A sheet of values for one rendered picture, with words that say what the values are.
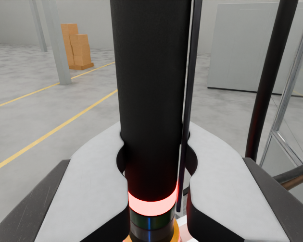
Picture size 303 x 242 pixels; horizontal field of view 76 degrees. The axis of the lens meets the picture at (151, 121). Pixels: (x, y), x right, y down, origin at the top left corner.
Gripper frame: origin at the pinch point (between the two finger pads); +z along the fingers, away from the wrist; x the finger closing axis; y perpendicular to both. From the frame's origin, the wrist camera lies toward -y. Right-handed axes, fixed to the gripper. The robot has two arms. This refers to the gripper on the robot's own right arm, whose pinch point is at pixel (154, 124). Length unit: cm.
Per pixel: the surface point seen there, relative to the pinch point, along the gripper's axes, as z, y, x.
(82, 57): 762, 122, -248
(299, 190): 65, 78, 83
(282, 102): 110, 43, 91
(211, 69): 512, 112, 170
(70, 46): 771, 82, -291
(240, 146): 232, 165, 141
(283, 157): 88, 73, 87
